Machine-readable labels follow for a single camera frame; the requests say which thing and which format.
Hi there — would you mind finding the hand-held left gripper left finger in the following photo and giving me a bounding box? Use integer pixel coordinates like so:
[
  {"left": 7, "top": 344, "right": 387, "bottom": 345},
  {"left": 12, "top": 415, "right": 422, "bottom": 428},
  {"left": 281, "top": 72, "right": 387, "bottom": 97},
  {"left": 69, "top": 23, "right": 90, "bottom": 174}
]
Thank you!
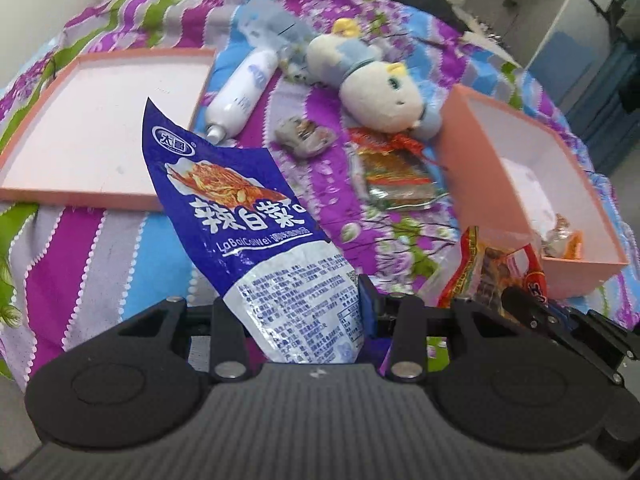
[{"left": 117, "top": 296, "right": 251, "bottom": 382}]

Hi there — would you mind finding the pale blue plastic bag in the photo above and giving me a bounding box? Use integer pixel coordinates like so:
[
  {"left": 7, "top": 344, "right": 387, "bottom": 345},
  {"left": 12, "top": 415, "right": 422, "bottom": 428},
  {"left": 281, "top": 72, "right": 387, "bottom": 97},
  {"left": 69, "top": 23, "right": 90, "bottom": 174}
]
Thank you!
[{"left": 235, "top": 0, "right": 312, "bottom": 81}]

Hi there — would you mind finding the shallow pink box lid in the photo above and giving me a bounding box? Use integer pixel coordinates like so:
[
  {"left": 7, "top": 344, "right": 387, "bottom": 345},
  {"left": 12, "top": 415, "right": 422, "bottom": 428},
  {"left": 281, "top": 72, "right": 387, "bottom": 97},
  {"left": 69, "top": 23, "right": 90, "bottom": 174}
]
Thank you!
[{"left": 0, "top": 47, "right": 218, "bottom": 211}]

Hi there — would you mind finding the blue chair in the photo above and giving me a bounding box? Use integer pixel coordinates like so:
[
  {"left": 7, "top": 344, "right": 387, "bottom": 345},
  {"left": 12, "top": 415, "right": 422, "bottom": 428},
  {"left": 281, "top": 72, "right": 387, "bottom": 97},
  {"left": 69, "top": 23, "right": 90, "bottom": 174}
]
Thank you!
[{"left": 527, "top": 30, "right": 587, "bottom": 92}]

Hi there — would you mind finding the deep pink cardboard box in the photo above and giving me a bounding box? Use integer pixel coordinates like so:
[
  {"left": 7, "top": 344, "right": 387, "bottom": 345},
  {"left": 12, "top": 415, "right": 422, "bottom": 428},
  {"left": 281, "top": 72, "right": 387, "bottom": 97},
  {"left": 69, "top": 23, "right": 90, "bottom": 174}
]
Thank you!
[{"left": 434, "top": 85, "right": 630, "bottom": 302}]

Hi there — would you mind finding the white and blue plush toy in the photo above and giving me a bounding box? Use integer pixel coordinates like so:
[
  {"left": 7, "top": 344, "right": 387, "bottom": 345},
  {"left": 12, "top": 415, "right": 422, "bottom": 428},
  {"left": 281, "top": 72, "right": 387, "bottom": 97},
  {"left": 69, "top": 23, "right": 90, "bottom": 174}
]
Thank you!
[{"left": 306, "top": 18, "right": 444, "bottom": 142}]

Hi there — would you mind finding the white spray bottle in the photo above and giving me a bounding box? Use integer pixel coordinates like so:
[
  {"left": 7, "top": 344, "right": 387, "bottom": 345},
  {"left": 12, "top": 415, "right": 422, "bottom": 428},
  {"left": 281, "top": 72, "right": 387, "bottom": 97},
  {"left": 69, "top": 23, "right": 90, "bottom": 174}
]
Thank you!
[{"left": 205, "top": 50, "right": 280, "bottom": 142}]

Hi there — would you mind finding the clear red snack packet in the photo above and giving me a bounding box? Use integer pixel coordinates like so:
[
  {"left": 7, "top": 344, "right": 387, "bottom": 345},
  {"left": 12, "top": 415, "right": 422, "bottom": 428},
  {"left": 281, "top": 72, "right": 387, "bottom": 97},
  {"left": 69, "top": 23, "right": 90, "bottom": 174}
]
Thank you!
[{"left": 417, "top": 225, "right": 551, "bottom": 312}]

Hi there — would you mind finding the small brown snack packet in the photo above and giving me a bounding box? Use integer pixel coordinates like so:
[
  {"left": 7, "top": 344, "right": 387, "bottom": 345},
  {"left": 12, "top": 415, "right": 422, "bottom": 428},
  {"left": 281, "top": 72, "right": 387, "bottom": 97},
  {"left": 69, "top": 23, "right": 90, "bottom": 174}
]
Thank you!
[{"left": 275, "top": 116, "right": 337, "bottom": 159}]

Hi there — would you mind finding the blue snack packet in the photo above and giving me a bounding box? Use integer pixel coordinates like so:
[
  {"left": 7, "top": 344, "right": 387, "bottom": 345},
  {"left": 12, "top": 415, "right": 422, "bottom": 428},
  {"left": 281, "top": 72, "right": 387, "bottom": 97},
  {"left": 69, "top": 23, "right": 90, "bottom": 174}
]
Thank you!
[{"left": 141, "top": 97, "right": 367, "bottom": 365}]

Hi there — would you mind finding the purple floral striped quilt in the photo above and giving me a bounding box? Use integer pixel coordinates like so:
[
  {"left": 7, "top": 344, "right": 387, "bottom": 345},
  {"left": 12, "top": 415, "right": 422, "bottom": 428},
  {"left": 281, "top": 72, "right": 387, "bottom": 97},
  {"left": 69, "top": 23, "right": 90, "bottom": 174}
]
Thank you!
[{"left": 0, "top": 0, "right": 640, "bottom": 386}]

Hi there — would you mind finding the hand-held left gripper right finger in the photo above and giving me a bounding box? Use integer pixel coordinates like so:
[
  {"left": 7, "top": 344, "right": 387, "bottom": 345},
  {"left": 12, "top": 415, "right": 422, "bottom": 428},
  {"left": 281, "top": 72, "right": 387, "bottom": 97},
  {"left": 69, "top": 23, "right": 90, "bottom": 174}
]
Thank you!
[{"left": 356, "top": 275, "right": 521, "bottom": 382}]

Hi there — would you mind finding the blue hanging garment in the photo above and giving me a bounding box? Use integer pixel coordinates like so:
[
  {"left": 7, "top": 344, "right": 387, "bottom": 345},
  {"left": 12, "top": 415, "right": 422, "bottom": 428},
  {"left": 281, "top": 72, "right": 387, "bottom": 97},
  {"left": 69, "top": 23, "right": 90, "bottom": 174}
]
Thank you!
[{"left": 565, "top": 40, "right": 640, "bottom": 177}]

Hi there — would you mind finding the green and red snack packet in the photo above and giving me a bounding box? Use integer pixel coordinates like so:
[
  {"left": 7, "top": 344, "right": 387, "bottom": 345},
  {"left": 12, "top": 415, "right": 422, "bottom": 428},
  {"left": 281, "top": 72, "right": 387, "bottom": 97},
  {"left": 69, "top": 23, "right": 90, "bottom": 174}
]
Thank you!
[{"left": 348, "top": 128, "right": 451, "bottom": 213}]

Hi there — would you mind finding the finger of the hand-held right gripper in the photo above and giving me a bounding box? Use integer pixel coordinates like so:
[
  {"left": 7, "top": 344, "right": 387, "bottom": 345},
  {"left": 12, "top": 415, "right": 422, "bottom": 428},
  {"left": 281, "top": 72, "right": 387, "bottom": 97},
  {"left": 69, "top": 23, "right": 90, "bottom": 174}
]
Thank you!
[
  {"left": 550, "top": 304, "right": 639, "bottom": 389},
  {"left": 501, "top": 284, "right": 554, "bottom": 339}
]

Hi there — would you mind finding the orange snack packet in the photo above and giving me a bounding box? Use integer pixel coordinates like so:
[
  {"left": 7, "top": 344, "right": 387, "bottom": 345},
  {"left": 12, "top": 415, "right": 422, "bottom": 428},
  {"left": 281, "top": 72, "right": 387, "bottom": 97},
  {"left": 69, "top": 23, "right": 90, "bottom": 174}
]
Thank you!
[{"left": 540, "top": 213, "right": 585, "bottom": 261}]

